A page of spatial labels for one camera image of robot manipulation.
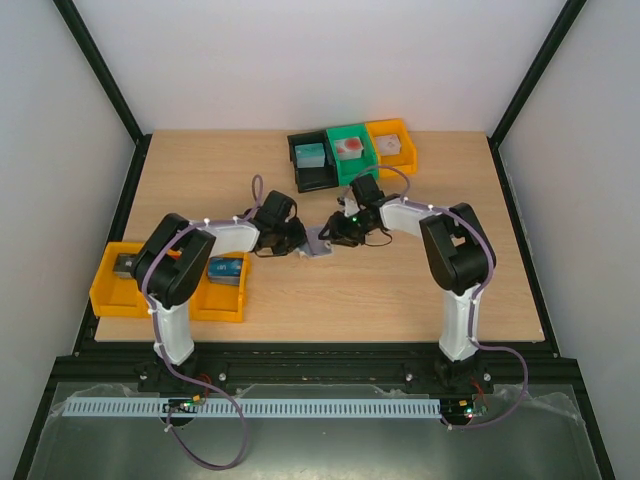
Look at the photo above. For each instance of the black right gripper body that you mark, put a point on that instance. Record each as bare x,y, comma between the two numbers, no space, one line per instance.
335,227

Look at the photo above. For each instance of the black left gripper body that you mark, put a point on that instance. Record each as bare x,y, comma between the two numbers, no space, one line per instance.
289,240

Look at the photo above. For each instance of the cream leather card holder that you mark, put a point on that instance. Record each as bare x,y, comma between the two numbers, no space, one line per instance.
314,247

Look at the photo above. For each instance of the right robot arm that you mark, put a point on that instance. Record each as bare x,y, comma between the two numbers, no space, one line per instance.
459,255

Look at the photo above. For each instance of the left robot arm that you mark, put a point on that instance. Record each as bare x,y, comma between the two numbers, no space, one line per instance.
169,266

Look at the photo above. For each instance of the blue VIP card stack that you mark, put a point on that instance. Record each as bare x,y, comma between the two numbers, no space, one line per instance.
225,270

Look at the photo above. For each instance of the yellow bin with blue cards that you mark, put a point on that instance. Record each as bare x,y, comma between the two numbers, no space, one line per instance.
220,303

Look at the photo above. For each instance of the grey card in yellow bin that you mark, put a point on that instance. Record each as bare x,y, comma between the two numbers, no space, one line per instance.
388,145

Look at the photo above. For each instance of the grey card stack left bin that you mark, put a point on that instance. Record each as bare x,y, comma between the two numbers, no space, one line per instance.
123,265

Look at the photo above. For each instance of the yellow bin with red cards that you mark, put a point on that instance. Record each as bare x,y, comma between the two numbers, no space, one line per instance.
112,296

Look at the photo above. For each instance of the green bin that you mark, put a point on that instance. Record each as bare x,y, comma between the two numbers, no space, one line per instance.
347,170

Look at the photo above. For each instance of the black bin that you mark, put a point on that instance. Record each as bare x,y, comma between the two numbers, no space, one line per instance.
313,179

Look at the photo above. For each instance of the yellow bin at back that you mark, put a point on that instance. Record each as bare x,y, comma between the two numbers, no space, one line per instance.
407,160

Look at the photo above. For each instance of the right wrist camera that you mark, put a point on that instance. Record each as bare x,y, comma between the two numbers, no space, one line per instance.
349,205

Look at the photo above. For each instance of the light blue cable duct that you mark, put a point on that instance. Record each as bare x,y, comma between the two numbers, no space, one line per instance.
254,408

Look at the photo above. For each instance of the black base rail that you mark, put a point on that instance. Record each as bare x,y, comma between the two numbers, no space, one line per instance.
412,368

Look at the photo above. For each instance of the black frame post left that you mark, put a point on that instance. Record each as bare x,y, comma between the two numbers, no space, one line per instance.
91,52

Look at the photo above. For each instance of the black frame post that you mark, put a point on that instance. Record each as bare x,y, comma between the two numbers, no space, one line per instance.
91,52
552,42

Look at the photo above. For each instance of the black frame post right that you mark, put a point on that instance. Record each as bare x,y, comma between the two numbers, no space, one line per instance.
552,42

